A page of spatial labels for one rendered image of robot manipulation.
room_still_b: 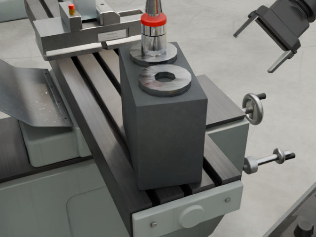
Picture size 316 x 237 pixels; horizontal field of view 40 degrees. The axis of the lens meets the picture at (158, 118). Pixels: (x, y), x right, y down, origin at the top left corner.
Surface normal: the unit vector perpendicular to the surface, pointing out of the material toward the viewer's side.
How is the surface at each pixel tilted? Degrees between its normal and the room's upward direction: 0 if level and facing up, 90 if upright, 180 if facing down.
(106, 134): 0
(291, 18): 59
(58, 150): 90
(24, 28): 0
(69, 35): 90
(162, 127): 90
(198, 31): 0
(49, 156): 90
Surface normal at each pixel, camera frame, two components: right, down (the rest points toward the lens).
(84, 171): 0.39, 0.54
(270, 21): 0.07, 0.07
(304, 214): 0.00, -0.82
